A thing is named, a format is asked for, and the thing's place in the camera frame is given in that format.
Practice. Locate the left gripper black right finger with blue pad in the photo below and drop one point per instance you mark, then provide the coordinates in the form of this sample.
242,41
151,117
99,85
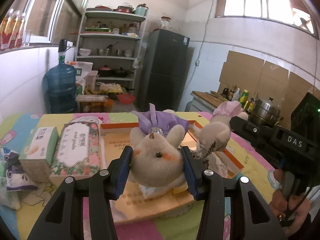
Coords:
251,217

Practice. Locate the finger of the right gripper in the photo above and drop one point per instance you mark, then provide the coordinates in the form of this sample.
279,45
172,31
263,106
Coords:
274,142

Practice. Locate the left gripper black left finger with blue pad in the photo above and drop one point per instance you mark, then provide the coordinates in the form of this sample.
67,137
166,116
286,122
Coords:
62,217

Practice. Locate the plush bunny purple dress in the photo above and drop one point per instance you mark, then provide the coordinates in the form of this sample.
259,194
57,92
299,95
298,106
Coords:
156,159

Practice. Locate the white green wipes pack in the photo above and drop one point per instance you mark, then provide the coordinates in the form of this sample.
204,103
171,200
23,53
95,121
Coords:
153,192

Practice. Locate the plush bunny pink hat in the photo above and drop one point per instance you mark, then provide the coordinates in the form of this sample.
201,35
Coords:
215,135

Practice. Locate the person right hand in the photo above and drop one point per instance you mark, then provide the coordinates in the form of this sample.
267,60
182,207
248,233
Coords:
302,220

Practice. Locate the orange cardboard tray box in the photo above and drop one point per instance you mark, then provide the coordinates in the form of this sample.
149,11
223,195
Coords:
131,205

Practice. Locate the floral tissue pack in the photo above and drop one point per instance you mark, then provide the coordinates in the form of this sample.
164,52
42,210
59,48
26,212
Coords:
77,153

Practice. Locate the steel steamer pot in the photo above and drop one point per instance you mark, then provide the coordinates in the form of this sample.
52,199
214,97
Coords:
265,113

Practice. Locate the condiment bottles group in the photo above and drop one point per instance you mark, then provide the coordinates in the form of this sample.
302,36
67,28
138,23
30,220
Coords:
234,93

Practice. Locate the green white mask box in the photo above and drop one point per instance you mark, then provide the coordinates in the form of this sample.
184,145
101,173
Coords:
37,155

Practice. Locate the red plastic basin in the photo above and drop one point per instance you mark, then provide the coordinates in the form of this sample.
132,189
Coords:
126,98

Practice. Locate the wooden cutting board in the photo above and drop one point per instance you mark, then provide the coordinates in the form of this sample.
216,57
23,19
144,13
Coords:
208,99

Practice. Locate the colourful cartoon bed sheet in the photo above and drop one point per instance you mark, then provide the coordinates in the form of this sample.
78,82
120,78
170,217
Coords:
182,224

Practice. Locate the blue water jug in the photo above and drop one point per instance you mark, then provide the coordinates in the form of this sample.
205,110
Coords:
60,85

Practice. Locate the metal kitchen shelf rack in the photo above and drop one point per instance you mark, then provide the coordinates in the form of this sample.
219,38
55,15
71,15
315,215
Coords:
112,40

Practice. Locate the dark grey refrigerator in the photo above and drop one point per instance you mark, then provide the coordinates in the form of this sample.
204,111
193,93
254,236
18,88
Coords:
164,71

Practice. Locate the glass jar on fridge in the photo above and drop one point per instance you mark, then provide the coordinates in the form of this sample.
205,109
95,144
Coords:
165,23

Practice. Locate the oil bottles on sill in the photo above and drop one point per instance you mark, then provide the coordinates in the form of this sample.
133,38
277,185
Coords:
12,29

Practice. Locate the cardboard wall sheets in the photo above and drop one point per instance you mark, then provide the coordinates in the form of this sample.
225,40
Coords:
267,79

